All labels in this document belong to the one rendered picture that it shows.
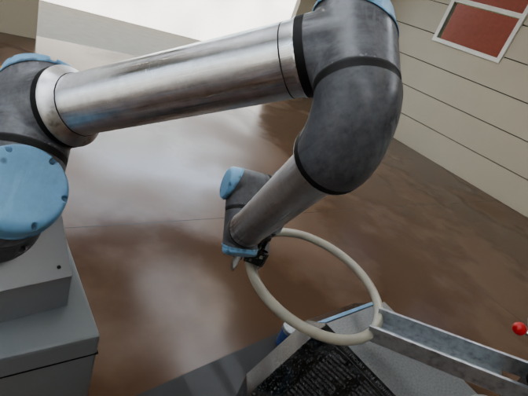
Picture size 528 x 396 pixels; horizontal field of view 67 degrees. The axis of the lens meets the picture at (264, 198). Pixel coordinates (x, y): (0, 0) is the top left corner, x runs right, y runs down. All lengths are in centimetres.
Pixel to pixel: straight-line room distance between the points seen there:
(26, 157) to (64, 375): 56
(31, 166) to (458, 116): 753
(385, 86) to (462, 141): 734
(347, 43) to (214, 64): 19
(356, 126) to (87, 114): 46
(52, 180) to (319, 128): 47
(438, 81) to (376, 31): 768
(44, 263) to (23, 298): 9
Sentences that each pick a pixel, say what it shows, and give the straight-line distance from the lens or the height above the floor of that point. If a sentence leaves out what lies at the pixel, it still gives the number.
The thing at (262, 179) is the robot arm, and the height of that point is 122.
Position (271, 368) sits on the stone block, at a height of 64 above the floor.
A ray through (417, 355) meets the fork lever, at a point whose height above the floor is 93.
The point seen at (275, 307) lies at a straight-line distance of 114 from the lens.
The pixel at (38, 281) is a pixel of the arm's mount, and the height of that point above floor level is 95.
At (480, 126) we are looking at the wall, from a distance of 775.
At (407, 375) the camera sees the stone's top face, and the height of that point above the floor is 81.
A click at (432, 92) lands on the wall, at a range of 824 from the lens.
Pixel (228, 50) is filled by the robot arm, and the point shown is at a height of 156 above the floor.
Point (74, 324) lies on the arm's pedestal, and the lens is 107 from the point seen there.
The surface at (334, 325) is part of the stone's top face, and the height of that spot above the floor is 81.
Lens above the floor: 164
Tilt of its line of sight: 26 degrees down
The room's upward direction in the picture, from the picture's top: 21 degrees clockwise
